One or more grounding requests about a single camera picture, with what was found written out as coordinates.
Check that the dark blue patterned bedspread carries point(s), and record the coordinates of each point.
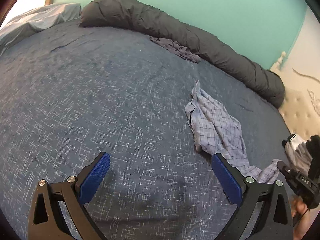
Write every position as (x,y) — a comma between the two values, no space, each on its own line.
(69,93)

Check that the person's hand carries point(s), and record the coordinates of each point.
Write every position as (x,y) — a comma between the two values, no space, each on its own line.
(298,207)

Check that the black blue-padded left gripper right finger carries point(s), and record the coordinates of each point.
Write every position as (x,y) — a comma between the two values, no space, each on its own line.
(274,220)

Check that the blue plaid shirt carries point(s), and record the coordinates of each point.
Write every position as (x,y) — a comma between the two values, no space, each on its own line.
(215,131)

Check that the dark grey rolled duvet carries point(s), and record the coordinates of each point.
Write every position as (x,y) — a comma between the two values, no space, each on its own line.
(137,16)

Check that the light blue pillow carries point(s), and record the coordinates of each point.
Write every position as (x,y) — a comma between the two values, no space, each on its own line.
(35,21)

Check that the cream tufted headboard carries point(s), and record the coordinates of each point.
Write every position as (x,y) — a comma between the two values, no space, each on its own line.
(300,108)

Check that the grey black clothing pile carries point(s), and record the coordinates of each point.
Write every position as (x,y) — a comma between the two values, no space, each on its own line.
(297,153)

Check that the crumpled purple-grey garment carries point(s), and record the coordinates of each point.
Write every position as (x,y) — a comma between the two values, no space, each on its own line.
(175,48)

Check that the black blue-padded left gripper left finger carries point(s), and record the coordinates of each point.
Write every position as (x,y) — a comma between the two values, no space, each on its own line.
(46,220)

